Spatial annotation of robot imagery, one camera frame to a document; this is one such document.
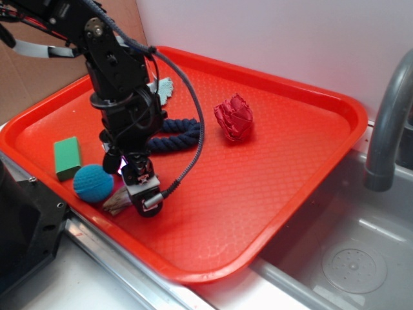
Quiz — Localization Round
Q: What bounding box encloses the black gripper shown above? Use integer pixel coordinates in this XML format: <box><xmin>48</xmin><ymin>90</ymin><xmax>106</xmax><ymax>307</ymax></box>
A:
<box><xmin>90</xmin><ymin>87</ymin><xmax>167</xmax><ymax>218</ymax></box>

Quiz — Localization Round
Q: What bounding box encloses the brown wood chip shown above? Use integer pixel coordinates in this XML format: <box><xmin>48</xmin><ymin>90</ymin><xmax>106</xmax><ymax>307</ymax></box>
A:
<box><xmin>103</xmin><ymin>187</ymin><xmax>132</xmax><ymax>216</ymax></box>

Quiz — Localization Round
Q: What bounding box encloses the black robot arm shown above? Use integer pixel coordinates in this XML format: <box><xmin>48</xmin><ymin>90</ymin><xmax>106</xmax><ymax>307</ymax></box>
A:
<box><xmin>1</xmin><ymin>1</ymin><xmax>167</xmax><ymax>218</ymax></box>

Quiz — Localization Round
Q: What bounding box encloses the blue ball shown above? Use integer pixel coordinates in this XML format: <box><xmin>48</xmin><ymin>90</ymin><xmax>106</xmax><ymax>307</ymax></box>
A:
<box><xmin>73</xmin><ymin>164</ymin><xmax>114</xmax><ymax>203</ymax></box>

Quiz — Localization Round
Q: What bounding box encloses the green rectangular block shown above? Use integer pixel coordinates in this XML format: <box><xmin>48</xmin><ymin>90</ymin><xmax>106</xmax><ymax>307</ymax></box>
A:
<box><xmin>54</xmin><ymin>137</ymin><xmax>82</xmax><ymax>181</ymax></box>

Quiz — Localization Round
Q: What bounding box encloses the teal folded cloth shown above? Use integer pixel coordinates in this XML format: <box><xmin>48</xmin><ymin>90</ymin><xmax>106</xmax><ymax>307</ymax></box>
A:
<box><xmin>148</xmin><ymin>77</ymin><xmax>174</xmax><ymax>106</ymax></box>

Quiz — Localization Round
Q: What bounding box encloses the crumpled red cloth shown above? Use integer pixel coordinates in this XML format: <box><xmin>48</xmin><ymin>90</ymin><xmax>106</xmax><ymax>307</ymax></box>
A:
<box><xmin>214</xmin><ymin>93</ymin><xmax>254</xmax><ymax>142</ymax></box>

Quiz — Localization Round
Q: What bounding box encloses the red plastic tray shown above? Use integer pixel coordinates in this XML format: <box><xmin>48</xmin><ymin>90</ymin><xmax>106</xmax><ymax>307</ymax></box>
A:
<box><xmin>1</xmin><ymin>46</ymin><xmax>368</xmax><ymax>284</ymax></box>

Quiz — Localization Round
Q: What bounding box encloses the grey sink basin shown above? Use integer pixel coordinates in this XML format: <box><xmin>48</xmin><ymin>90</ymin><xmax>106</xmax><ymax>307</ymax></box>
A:
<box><xmin>190</xmin><ymin>121</ymin><xmax>413</xmax><ymax>310</ymax></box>

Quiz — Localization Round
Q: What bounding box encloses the grey sink faucet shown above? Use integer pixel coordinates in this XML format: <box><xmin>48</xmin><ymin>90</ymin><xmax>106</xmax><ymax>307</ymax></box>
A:
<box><xmin>363</xmin><ymin>50</ymin><xmax>412</xmax><ymax>192</ymax></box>

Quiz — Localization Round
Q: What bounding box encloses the dark blue rope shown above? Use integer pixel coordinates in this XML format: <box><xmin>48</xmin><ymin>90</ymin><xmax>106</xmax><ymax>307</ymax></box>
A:
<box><xmin>147</xmin><ymin>118</ymin><xmax>203</xmax><ymax>155</ymax></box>

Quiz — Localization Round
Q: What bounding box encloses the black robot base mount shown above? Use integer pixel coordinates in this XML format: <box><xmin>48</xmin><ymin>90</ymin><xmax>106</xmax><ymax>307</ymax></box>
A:
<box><xmin>1</xmin><ymin>163</ymin><xmax>69</xmax><ymax>296</ymax></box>

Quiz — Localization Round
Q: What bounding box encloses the braided grey cable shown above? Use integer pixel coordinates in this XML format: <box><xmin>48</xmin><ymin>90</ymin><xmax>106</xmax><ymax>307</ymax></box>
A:
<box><xmin>83</xmin><ymin>0</ymin><xmax>207</xmax><ymax>207</ymax></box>

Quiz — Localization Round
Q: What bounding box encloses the white ribbon cable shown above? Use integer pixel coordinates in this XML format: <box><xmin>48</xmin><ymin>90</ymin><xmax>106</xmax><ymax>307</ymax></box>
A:
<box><xmin>12</xmin><ymin>38</ymin><xmax>81</xmax><ymax>59</ymax></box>

